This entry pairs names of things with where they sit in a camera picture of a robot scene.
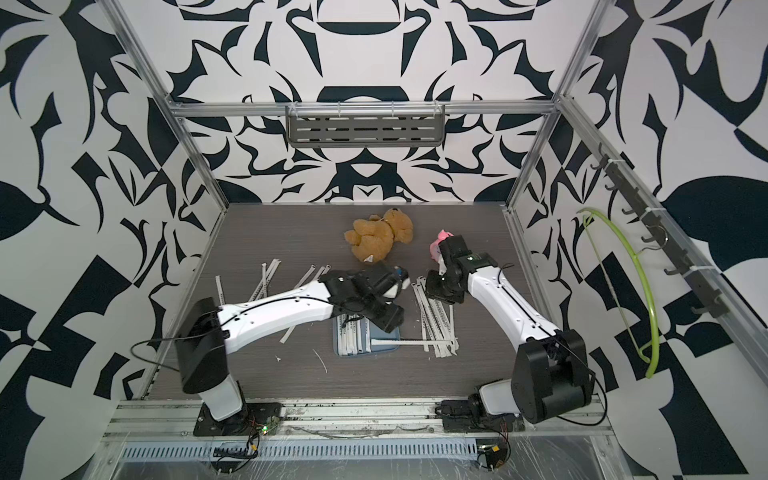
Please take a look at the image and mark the pile straw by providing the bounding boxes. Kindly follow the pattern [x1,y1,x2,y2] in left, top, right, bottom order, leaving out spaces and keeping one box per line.
[368,339,455,348]
[249,258,281,301]

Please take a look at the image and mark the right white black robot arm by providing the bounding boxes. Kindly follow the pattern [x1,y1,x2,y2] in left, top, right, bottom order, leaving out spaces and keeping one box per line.
[425,231,596,424]

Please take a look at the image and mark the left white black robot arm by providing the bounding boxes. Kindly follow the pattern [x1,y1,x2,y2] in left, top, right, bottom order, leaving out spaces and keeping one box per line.
[173,262,410,423]

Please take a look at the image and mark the blue plastic storage tray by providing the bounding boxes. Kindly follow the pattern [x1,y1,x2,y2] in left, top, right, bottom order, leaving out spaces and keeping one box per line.
[333,314,401,358]

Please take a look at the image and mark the pink alarm clock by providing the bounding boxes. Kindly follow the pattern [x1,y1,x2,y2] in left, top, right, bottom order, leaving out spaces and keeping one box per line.
[429,230,453,262]

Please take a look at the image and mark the brown teddy bear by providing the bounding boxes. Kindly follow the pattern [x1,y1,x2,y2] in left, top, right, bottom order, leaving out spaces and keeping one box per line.
[344,208,414,264]

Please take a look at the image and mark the lone wrapped straw far left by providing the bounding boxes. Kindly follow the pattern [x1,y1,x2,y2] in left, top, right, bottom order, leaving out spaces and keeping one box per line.
[215,275,226,306]

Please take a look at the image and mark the green plastic clothes hanger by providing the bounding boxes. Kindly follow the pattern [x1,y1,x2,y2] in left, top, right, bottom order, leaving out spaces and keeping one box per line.
[577,207,661,379]

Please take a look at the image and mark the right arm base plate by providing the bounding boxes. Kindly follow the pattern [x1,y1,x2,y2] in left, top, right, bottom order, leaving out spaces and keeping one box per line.
[435,394,526,433]

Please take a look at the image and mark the white slotted cable duct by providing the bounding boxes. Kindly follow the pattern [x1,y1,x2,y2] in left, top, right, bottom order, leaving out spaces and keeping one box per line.
[120,438,478,463]

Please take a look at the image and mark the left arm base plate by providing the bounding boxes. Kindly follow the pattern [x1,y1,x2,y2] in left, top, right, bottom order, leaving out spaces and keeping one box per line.
[193,402,283,437]

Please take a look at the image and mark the grey metal wall shelf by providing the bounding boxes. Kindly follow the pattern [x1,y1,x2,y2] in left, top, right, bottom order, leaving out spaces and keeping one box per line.
[285,102,446,148]

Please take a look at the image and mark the grey wall hook rail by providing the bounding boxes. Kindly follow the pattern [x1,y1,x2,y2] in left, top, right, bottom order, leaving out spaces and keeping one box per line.
[590,142,730,319]

